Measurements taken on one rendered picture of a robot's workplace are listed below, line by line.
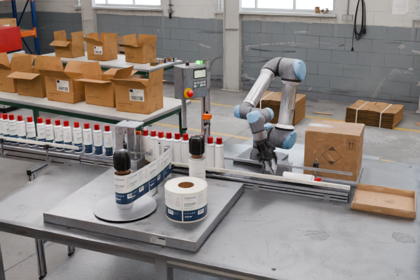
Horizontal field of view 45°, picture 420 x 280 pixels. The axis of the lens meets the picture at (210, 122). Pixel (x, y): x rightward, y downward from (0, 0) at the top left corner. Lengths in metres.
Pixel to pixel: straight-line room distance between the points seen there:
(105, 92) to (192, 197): 2.66
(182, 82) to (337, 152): 0.95
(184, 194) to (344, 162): 1.03
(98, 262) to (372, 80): 5.66
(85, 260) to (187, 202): 1.28
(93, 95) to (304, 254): 3.15
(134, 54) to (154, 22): 2.58
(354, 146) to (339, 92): 5.37
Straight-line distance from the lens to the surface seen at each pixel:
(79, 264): 3.45
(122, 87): 4.61
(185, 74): 2.87
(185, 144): 2.95
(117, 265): 3.39
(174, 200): 2.36
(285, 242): 2.35
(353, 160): 2.95
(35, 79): 5.42
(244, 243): 2.33
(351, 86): 8.20
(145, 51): 7.07
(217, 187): 2.75
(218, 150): 2.89
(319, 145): 2.95
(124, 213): 2.49
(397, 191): 2.92
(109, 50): 7.44
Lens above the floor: 1.98
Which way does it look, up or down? 16 degrees down
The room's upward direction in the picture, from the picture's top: 1 degrees counter-clockwise
